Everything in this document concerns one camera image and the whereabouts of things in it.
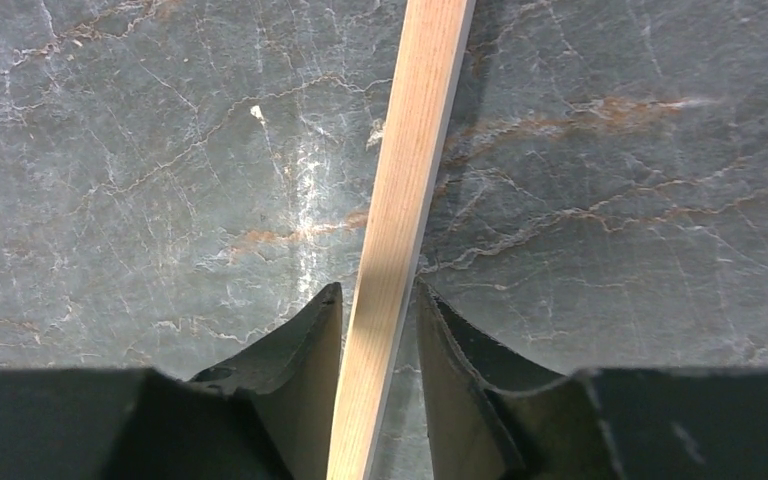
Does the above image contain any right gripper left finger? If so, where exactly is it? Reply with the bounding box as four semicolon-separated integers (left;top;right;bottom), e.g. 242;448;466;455
0;283;342;479

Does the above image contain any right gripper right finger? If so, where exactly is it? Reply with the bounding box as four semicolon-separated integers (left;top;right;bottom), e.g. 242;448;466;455
416;281;768;479

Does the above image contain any wooden picture frame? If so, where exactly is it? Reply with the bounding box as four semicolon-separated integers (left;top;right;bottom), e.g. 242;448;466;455
326;1;475;480

